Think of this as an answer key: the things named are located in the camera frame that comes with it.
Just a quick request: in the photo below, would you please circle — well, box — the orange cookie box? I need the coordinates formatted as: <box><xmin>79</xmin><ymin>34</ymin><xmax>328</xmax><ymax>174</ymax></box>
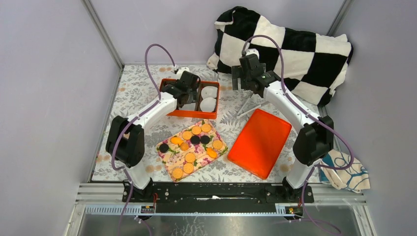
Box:
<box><xmin>168</xmin><ymin>81</ymin><xmax>220</xmax><ymax>119</ymax></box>

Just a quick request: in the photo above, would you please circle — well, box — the black sandwich cookie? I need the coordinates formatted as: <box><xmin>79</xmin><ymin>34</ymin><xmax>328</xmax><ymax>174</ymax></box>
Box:
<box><xmin>200</xmin><ymin>135</ymin><xmax>211</xmax><ymax>145</ymax></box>
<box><xmin>190</xmin><ymin>135</ymin><xmax>201</xmax><ymax>145</ymax></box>
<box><xmin>158</xmin><ymin>143</ymin><xmax>170</xmax><ymax>153</ymax></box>

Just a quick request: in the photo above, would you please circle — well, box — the floral cookie tray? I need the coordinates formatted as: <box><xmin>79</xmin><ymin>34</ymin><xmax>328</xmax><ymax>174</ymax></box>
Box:
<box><xmin>156</xmin><ymin>119</ymin><xmax>229</xmax><ymax>182</ymax></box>

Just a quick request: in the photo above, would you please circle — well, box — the orange box lid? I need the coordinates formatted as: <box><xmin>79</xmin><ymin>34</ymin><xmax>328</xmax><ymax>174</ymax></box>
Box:
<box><xmin>227</xmin><ymin>109</ymin><xmax>292</xmax><ymax>179</ymax></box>

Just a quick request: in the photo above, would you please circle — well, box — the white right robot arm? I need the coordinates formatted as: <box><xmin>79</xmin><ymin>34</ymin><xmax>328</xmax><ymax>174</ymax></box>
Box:
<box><xmin>232</xmin><ymin>53</ymin><xmax>334</xmax><ymax>203</ymax></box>

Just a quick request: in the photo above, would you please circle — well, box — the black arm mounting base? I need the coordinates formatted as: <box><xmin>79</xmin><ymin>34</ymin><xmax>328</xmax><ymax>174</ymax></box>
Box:
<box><xmin>122</xmin><ymin>181</ymin><xmax>314</xmax><ymax>213</ymax></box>

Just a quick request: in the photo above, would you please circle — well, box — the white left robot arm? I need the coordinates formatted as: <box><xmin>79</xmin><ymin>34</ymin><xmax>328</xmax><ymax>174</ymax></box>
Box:
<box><xmin>105</xmin><ymin>71</ymin><xmax>201</xmax><ymax>202</ymax></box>

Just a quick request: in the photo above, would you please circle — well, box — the round golden biscuit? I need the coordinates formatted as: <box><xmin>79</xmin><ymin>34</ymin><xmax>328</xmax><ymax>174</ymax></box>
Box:
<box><xmin>191</xmin><ymin>125</ymin><xmax>202</xmax><ymax>135</ymax></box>
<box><xmin>183</xmin><ymin>163</ymin><xmax>194</xmax><ymax>174</ymax></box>
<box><xmin>172</xmin><ymin>168</ymin><xmax>183</xmax><ymax>179</ymax></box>
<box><xmin>184</xmin><ymin>152</ymin><xmax>196</xmax><ymax>163</ymax></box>
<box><xmin>212</xmin><ymin>140</ymin><xmax>223</xmax><ymax>149</ymax></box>
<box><xmin>201</xmin><ymin>123</ymin><xmax>211</xmax><ymax>133</ymax></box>
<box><xmin>180</xmin><ymin>142</ymin><xmax>189</xmax><ymax>151</ymax></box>
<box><xmin>182</xmin><ymin>131</ymin><xmax>193</xmax><ymax>140</ymax></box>

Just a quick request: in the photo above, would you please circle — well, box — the orange jam cookie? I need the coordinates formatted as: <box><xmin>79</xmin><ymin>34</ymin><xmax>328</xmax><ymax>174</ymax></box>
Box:
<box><xmin>170</xmin><ymin>137</ymin><xmax>184</xmax><ymax>145</ymax></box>
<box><xmin>206</xmin><ymin>148</ymin><xmax>217</xmax><ymax>159</ymax></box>

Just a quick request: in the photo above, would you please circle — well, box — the floral table mat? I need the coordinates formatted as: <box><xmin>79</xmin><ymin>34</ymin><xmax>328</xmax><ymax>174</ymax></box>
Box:
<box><xmin>91</xmin><ymin>65</ymin><xmax>296</xmax><ymax>182</ymax></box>

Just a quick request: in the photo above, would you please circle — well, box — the black white checkered blanket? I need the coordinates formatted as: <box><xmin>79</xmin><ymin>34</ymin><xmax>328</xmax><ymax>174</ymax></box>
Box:
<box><xmin>207</xmin><ymin>6</ymin><xmax>354</xmax><ymax>106</ymax></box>

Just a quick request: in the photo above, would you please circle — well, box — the white blue patterned cloth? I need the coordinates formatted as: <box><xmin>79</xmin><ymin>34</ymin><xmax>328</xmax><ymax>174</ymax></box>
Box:
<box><xmin>319</xmin><ymin>150</ymin><xmax>371</xmax><ymax>193</ymax></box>

